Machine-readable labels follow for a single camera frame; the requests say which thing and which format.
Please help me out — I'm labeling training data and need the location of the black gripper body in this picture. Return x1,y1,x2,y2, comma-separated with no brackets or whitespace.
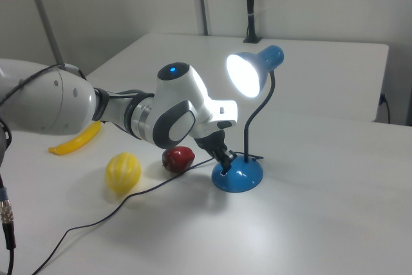
194,129,228,161

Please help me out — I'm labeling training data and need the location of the blue gooseneck desk lamp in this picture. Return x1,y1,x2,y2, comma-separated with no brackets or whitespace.
211,44,286,194

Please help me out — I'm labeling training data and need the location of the dark red toy apple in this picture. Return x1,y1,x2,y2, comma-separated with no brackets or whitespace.
161,146,196,174

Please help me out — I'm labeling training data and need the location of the yellow striped toy melon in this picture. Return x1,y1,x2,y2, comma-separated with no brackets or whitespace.
104,152,142,194

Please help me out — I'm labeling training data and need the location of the yellow toy banana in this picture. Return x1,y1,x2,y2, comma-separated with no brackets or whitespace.
48,121,102,156

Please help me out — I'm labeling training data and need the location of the black clamped pole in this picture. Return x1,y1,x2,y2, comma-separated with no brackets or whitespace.
243,0,263,44

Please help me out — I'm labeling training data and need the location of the black lamp power cable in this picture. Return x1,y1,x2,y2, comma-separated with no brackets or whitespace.
31,150,265,275

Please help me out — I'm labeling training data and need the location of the black wall plug with cable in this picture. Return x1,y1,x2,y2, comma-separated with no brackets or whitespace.
379,93,392,124

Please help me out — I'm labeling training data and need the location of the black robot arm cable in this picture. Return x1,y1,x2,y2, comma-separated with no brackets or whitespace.
0,63,88,108

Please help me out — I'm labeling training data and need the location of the grey slanted frame post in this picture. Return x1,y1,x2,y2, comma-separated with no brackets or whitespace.
24,0,66,66

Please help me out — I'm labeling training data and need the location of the black cable with metal connector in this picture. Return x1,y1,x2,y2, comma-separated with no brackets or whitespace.
0,120,17,275

